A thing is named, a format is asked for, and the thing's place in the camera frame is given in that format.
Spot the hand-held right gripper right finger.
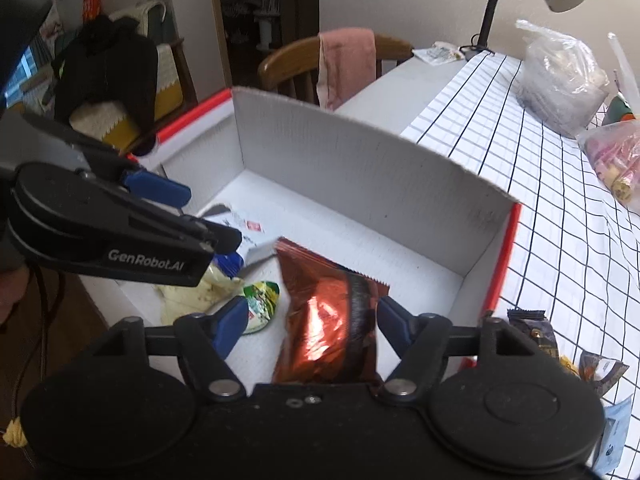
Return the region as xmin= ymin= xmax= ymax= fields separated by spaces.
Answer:
xmin=377 ymin=296 xmax=547 ymax=404

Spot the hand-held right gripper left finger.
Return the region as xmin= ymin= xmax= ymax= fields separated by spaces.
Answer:
xmin=90 ymin=296 xmax=250 ymax=404

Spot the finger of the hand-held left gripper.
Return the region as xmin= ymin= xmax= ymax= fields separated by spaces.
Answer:
xmin=142 ymin=202 xmax=246 ymax=279
xmin=19 ymin=110 xmax=194 ymax=208

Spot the white ice cream print packet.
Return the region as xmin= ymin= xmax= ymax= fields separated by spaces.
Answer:
xmin=199 ymin=203 xmax=279 ymax=267

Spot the green white round packet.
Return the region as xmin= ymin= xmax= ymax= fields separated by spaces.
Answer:
xmin=241 ymin=281 xmax=282 ymax=336

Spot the cream snack packet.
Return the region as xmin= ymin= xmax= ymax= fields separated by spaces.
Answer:
xmin=159 ymin=262 xmax=247 ymax=327

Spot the red-brown foil snack packet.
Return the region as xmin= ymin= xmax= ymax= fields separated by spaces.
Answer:
xmin=271 ymin=237 xmax=392 ymax=387

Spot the dark blue snack packet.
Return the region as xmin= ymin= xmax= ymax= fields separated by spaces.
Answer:
xmin=507 ymin=308 xmax=561 ymax=362

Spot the red cardboard box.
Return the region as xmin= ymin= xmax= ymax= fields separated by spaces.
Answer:
xmin=82 ymin=86 xmax=524 ymax=387

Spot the brown triangular snack packet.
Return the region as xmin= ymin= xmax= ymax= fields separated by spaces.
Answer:
xmin=578 ymin=351 xmax=631 ymax=397

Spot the clear bag of red snacks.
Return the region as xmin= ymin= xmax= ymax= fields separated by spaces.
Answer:
xmin=574 ymin=32 xmax=640 ymax=207

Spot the clear bag of pale snacks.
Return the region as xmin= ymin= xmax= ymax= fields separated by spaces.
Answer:
xmin=514 ymin=18 xmax=612 ymax=140

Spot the chair with black jacket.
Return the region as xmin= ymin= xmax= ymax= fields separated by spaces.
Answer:
xmin=67 ymin=0 xmax=197 ymax=148

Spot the black jacket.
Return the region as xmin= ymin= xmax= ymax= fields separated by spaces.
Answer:
xmin=51 ymin=14 xmax=161 ymax=157

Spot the wooden chair curved backrest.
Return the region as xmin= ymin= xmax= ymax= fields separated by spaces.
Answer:
xmin=257 ymin=32 xmax=416 ymax=107

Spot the checkered tablecloth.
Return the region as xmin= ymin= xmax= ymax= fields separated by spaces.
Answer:
xmin=400 ymin=52 xmax=640 ymax=480

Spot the dark bookshelf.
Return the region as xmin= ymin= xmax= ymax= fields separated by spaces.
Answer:
xmin=207 ymin=0 xmax=321 ymax=88

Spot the pink towel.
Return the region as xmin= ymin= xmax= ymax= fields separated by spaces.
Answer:
xmin=317 ymin=28 xmax=377 ymax=112

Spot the small printed flat packet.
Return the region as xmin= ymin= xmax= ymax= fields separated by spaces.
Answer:
xmin=412 ymin=41 xmax=464 ymax=65

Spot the yellow tassel on cable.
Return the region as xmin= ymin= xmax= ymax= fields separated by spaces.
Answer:
xmin=2 ymin=416 xmax=27 ymax=449

